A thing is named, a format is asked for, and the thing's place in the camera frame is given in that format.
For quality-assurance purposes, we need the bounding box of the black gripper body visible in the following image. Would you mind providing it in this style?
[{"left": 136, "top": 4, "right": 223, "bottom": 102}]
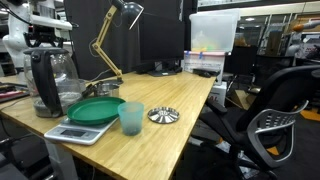
[{"left": 32, "top": 26, "right": 56, "bottom": 44}]

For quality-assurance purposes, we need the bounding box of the small stainless steel pot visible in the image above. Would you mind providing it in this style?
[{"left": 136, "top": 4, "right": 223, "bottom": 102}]
[{"left": 94, "top": 82, "right": 120, "bottom": 98}]

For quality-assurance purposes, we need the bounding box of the teal plastic cup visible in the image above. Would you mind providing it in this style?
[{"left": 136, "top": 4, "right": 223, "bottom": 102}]
[{"left": 117, "top": 101, "right": 145, "bottom": 137}]

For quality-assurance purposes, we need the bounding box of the wooden desk lamp black shade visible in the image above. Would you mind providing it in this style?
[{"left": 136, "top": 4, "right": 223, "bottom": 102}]
[{"left": 91, "top": 0, "right": 145, "bottom": 85}]

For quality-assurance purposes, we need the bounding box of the green plastic plate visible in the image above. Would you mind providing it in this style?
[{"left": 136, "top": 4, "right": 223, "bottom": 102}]
[{"left": 66, "top": 96, "right": 127, "bottom": 126}]

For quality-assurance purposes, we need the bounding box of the white kitchen scale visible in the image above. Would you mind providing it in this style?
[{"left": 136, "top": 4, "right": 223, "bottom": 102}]
[{"left": 43, "top": 117, "right": 119, "bottom": 146}]

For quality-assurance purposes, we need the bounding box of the black computer monitor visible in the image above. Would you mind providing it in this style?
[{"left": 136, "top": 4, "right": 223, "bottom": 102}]
[{"left": 138, "top": 13, "right": 186, "bottom": 78}]

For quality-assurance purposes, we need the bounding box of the ribbed stainless steel dish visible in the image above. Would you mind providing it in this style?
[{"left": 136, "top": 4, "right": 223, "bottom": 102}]
[{"left": 147, "top": 106, "right": 180, "bottom": 125}]

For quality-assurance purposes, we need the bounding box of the white box with blue tape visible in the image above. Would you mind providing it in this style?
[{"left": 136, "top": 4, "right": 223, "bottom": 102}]
[{"left": 183, "top": 50, "right": 227, "bottom": 84}]

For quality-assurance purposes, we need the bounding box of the clear plastic storage bin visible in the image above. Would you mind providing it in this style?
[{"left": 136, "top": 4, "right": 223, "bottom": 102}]
[{"left": 188, "top": 8, "right": 241, "bottom": 54}]

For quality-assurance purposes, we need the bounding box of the white carton with red print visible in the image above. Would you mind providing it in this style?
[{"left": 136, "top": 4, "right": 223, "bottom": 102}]
[{"left": 208, "top": 81, "right": 228, "bottom": 107}]

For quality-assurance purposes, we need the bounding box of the black office chair gray back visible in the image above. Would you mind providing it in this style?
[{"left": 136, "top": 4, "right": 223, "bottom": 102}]
[{"left": 199, "top": 64, "right": 320, "bottom": 180}]

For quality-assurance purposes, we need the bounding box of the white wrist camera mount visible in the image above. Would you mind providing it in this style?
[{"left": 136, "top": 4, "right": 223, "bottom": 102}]
[{"left": 29, "top": 13, "right": 74, "bottom": 32}]

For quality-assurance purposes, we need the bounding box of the gray pot with black handle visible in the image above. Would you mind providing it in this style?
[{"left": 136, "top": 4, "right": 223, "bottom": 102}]
[{"left": 56, "top": 78, "right": 87, "bottom": 105}]

